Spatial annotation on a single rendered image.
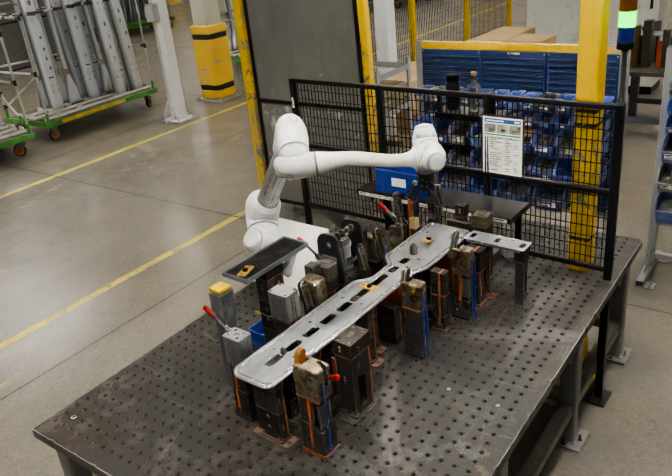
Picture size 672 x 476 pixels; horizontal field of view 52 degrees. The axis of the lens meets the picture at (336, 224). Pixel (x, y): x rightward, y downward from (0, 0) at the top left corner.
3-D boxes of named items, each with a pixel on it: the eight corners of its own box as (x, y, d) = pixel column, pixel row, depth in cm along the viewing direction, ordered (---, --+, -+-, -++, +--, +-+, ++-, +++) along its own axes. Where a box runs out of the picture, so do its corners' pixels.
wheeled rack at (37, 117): (53, 143, 904) (14, 4, 831) (8, 137, 957) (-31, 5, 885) (160, 105, 1045) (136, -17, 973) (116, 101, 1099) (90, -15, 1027)
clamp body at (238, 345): (252, 426, 256) (237, 345, 242) (231, 415, 263) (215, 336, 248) (269, 411, 263) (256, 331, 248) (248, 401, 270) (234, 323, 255)
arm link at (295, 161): (315, 164, 286) (311, 139, 294) (272, 171, 286) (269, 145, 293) (318, 182, 298) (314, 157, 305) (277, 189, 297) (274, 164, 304)
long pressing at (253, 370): (274, 394, 226) (273, 390, 225) (226, 373, 239) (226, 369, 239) (473, 232, 322) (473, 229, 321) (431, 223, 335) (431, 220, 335)
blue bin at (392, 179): (424, 200, 352) (423, 176, 346) (374, 191, 369) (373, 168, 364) (440, 189, 363) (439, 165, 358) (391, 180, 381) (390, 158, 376)
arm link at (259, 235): (263, 274, 348) (238, 258, 331) (260, 243, 357) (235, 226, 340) (290, 263, 342) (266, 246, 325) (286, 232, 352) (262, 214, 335)
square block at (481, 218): (486, 285, 333) (486, 217, 318) (471, 281, 338) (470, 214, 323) (494, 278, 338) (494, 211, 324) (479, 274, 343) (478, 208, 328)
